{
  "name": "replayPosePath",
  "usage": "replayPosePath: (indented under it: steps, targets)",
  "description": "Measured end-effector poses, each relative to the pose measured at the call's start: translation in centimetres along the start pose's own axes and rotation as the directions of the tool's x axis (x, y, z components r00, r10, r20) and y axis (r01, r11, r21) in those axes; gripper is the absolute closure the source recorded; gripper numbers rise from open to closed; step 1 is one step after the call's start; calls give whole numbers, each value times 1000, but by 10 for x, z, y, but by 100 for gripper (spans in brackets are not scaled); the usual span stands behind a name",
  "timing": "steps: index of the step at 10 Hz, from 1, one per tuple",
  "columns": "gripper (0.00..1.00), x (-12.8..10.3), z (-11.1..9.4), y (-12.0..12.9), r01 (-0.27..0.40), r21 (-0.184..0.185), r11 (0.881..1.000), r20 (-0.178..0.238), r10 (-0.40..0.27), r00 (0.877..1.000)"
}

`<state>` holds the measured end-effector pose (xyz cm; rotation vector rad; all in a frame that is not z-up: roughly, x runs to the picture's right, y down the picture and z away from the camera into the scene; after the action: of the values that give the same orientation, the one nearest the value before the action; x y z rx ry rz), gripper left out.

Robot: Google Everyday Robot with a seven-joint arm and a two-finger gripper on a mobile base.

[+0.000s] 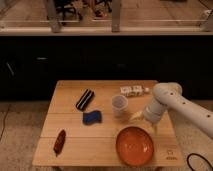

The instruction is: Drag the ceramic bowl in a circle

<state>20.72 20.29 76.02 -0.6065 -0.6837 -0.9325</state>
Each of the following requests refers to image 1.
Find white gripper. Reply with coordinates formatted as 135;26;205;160
130;100;167;134

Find orange ceramic bowl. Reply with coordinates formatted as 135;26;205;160
116;126;154;166

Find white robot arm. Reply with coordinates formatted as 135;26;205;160
130;82;213;139

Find clear plastic cup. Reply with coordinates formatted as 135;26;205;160
111;95;128;117

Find white patterned bottle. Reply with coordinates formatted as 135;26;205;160
120;85;150;97

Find blue sponge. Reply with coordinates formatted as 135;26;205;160
82;110;102;125

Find wooden table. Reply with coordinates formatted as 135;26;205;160
32;79;185;171

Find black white striped case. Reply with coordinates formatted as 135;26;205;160
76;89;94;111

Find dark red brown object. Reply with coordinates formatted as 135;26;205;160
53;130;66;155

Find person legs in background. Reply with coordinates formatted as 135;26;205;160
83;0;108;19

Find black office chair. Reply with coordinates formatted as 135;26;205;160
54;0;83;24

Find black cable right floor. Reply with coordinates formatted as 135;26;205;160
186;152;213;171

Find black cable floor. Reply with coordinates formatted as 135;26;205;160
186;152;213;171
0;103;12;141

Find black cable left floor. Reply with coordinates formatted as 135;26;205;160
0;103;12;141

